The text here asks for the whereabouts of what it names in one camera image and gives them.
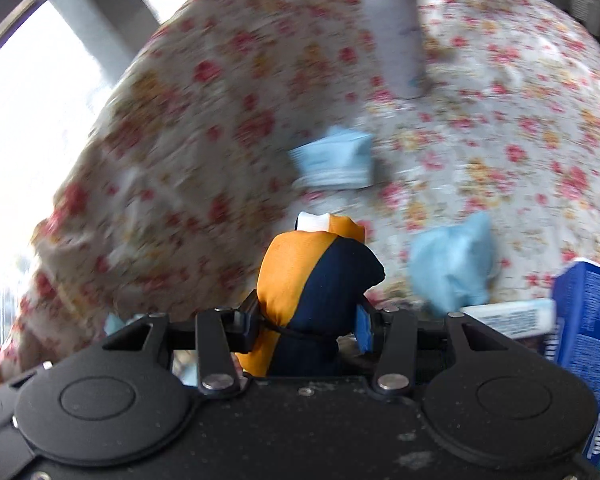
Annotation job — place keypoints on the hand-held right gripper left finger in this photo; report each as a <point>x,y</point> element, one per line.
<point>217,345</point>

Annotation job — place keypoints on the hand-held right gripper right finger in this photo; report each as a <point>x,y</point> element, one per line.
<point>364,330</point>

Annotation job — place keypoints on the blue tissue pack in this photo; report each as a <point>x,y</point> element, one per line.
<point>590,340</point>

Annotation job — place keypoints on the orange and navy pouch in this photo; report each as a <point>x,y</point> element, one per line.
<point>325,285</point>

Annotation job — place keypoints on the purple thermos bottle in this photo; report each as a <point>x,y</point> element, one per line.
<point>395,35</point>

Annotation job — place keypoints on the light blue face mask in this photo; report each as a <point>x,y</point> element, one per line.
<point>330,160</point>
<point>450,270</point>

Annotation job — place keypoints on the floral bedspread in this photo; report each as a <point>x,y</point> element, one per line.
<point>205,135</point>

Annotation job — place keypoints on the white printed box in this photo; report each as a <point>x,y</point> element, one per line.
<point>510,317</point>

